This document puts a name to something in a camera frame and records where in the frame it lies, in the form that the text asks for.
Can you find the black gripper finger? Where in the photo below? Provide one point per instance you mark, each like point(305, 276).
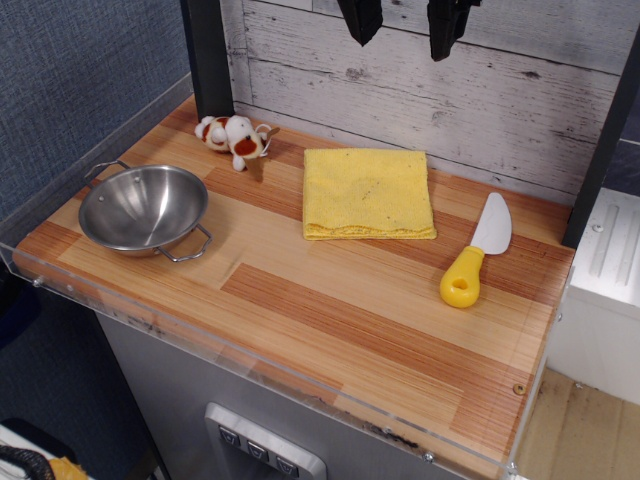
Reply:
point(363, 18)
point(447, 23)

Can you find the white and brown plush toy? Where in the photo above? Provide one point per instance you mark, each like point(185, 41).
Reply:
point(236, 135)

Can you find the folded yellow cloth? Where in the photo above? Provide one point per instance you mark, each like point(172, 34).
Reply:
point(363, 193)

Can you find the white side shelf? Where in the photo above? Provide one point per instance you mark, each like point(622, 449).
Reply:
point(595, 339)

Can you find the silver toy kitchen cabinet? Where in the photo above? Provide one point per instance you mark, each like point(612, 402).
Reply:
point(173, 387)

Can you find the silver button control panel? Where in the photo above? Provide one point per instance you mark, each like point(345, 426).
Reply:
point(262, 445)

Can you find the black vertical post left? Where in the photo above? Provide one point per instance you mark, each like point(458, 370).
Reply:
point(206, 45)

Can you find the black vertical post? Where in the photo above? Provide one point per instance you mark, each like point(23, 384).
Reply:
point(206, 45)
point(610, 44)

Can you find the black vertical post right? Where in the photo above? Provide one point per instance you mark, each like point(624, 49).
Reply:
point(610, 44)

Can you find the yellow handled white knife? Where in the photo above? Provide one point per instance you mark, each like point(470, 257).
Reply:
point(460, 285)

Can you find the stainless steel bowl with handles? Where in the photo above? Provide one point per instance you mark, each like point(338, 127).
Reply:
point(144, 210)

